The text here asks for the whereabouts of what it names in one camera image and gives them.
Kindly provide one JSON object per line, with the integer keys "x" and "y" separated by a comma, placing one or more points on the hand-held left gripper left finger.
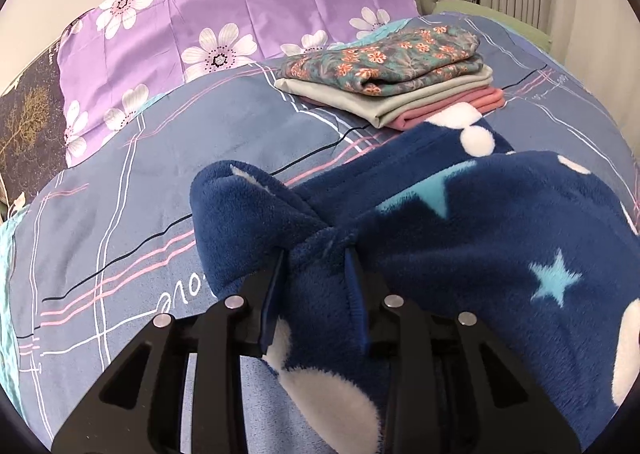
{"x": 272, "y": 304}

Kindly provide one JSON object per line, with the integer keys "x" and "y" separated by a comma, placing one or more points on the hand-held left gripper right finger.
{"x": 356, "y": 304}

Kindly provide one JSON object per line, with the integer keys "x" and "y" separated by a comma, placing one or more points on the navy fleece garment white prints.
{"x": 475, "y": 244}

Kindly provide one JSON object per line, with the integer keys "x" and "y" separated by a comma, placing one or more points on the blue plaid bedsheet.
{"x": 200, "y": 133}

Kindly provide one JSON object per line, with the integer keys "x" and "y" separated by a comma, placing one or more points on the folded grey-green cloth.
{"x": 350, "y": 101}

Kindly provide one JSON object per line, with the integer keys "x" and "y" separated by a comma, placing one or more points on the folded pink cloth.
{"x": 475, "y": 98}

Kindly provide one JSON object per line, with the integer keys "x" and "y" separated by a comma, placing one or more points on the folded floral cloth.
{"x": 400, "y": 58}

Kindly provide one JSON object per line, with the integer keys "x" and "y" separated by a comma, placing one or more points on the dark pillow gold tree print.
{"x": 30, "y": 133}

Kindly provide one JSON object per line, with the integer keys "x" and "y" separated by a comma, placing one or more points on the light green sheet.
{"x": 480, "y": 11}

